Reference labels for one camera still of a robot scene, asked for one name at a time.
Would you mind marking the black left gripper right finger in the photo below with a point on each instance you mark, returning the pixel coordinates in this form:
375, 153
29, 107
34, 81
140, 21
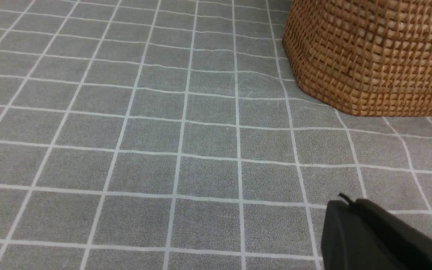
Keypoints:
411, 248

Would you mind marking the grey checkered tablecloth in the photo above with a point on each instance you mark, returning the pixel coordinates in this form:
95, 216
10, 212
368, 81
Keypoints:
171, 135

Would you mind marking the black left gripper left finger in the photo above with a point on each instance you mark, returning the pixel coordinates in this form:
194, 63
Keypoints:
355, 238

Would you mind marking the woven rattan basket green lining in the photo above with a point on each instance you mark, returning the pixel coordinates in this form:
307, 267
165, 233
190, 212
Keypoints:
363, 57

